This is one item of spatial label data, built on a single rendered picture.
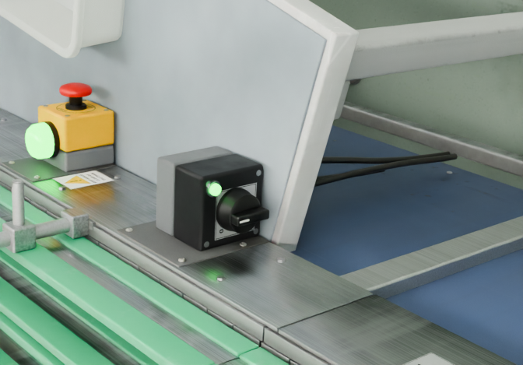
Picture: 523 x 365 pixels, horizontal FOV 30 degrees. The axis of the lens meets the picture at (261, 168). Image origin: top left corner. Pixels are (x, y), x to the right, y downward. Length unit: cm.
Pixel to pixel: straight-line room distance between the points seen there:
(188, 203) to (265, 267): 10
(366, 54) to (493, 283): 27
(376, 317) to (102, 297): 25
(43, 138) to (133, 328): 39
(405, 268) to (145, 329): 27
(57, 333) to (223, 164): 24
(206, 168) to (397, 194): 34
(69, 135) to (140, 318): 37
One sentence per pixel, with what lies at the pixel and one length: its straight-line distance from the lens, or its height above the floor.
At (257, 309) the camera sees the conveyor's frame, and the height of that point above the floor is 87.
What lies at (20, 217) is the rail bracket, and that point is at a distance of 103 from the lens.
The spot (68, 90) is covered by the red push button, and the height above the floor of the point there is 81.
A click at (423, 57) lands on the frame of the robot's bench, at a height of 55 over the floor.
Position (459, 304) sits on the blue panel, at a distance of 96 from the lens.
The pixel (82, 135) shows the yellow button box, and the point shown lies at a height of 80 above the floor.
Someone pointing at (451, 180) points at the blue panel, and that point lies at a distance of 132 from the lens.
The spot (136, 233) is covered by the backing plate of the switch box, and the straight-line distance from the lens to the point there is 102.
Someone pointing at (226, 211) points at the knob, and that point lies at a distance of 96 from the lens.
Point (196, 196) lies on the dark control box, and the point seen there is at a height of 84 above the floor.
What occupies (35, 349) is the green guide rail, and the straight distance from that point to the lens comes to 104.
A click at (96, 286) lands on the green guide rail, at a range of 95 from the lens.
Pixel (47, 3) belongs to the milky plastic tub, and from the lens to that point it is 132.
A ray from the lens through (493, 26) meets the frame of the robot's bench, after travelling 119.
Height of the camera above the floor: 138
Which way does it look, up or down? 39 degrees down
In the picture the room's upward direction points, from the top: 102 degrees counter-clockwise
